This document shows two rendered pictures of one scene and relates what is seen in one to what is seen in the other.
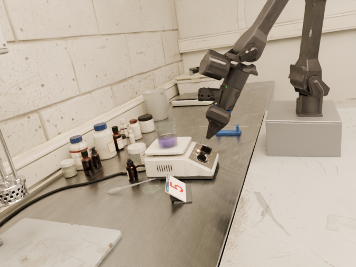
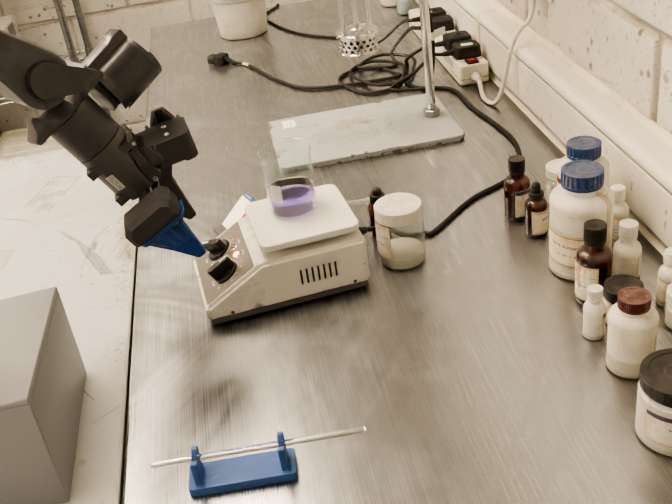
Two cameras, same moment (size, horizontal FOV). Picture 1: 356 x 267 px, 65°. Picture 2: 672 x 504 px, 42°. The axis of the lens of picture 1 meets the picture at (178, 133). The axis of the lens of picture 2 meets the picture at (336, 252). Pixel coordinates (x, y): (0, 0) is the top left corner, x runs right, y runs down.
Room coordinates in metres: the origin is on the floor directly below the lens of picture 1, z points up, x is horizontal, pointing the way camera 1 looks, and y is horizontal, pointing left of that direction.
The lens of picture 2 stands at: (1.63, -0.38, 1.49)
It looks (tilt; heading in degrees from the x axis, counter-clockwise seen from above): 31 degrees down; 151
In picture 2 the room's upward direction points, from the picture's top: 8 degrees counter-clockwise
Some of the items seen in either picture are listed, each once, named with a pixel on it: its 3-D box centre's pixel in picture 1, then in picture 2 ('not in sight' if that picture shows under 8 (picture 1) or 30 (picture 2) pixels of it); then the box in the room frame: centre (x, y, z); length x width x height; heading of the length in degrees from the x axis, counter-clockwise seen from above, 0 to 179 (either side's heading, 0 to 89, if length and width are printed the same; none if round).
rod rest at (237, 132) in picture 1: (228, 129); (240, 462); (1.05, -0.20, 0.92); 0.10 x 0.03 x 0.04; 63
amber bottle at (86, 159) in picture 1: (87, 162); (517, 187); (0.87, 0.31, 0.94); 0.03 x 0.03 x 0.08
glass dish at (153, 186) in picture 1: (151, 186); not in sight; (0.69, 0.10, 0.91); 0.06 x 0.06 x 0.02
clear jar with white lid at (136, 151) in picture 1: (138, 157); (400, 231); (0.85, 0.14, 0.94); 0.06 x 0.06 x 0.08
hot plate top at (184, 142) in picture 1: (168, 145); (300, 216); (0.80, 0.03, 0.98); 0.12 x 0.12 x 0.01; 72
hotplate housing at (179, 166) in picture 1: (179, 158); (285, 252); (0.79, 0.01, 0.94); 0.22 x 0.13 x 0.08; 72
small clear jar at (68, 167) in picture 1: (69, 168); (562, 183); (0.89, 0.38, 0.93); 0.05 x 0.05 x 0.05
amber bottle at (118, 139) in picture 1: (117, 138); (593, 262); (1.07, 0.24, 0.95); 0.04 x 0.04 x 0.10
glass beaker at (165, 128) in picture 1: (166, 134); (289, 179); (0.78, 0.04, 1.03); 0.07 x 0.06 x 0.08; 157
